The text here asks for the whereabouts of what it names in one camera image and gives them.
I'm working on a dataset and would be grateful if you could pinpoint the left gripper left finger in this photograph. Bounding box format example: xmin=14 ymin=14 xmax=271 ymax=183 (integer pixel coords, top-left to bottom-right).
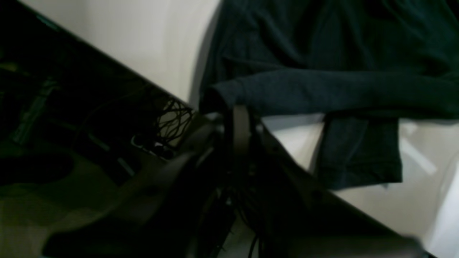
xmin=43 ymin=119 xmax=225 ymax=258

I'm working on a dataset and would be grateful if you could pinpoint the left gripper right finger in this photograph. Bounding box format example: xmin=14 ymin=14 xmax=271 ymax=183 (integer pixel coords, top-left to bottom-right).
xmin=229 ymin=106 xmax=431 ymax=258

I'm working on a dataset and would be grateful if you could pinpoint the black t-shirt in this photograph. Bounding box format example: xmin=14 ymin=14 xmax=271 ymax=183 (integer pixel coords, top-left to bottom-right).
xmin=199 ymin=0 xmax=459 ymax=190

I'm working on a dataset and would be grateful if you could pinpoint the black cable bundle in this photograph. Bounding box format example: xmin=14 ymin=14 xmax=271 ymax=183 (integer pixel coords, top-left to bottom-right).
xmin=129 ymin=97 xmax=196 ymax=158

